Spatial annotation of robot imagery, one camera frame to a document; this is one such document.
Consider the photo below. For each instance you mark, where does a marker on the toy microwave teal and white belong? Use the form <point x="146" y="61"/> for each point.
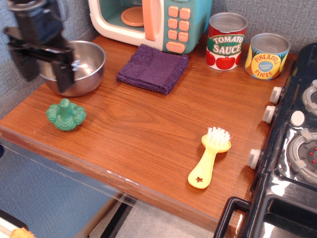
<point x="172" y="26"/>

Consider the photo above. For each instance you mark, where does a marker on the grey stove knob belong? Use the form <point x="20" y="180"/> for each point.
<point x="275" y="95"/>
<point x="268" y="114"/>
<point x="253" y="158"/>

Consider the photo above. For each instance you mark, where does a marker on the black toy stove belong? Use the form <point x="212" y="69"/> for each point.
<point x="283" y="201"/>

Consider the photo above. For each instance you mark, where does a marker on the yellow toy brush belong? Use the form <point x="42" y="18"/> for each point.
<point x="217" y="140"/>

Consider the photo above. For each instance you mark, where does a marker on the stainless steel bowl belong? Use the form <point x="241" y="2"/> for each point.
<point x="89" y="64"/>

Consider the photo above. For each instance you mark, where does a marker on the pineapple slices can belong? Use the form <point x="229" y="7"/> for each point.
<point x="267" y="55"/>

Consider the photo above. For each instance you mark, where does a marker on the green toy broccoli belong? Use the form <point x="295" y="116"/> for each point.
<point x="66" y="115"/>

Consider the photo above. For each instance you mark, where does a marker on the tomato sauce can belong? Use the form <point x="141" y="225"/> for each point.
<point x="225" y="40"/>

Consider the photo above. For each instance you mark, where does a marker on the grey stove knob middle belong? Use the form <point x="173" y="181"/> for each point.
<point x="268" y="114"/>

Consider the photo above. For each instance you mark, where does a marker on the grey stove knob upper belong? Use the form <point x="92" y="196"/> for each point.
<point x="275" y="95"/>

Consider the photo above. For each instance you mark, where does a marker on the purple folded towel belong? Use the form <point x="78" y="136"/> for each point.
<point x="151" y="69"/>

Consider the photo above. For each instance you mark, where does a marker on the orange plush object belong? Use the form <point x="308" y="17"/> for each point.
<point x="21" y="233"/>

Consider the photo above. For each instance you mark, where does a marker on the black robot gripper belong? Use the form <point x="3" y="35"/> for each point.
<point x="37" y="36"/>

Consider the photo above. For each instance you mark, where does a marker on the grey stove knob lower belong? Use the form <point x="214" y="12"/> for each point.
<point x="253" y="158"/>

